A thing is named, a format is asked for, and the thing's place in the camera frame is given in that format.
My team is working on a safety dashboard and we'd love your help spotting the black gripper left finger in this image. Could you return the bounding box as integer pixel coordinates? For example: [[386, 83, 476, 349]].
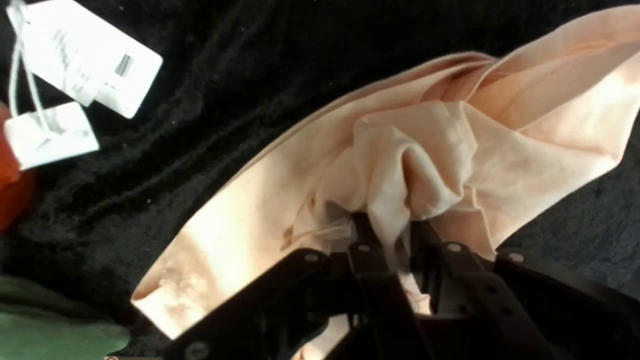
[[166, 210, 437, 360]]

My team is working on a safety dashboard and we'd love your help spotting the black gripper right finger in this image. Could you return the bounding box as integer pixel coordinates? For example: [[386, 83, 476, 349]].
[[407, 218, 640, 360]]

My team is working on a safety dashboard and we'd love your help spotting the peach white t-shirt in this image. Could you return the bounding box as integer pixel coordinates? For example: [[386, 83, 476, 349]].
[[129, 2, 640, 360]]

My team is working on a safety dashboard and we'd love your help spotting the small white paper tag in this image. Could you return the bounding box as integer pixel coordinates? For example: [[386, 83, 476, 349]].
[[3, 101, 103, 172]]

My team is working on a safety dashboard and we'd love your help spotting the large white paper tag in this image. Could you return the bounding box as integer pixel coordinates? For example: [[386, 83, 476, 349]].
[[7, 0, 166, 120]]

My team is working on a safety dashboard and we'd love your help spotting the black table cloth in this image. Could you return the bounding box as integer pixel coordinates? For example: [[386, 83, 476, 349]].
[[0, 0, 640, 360]]

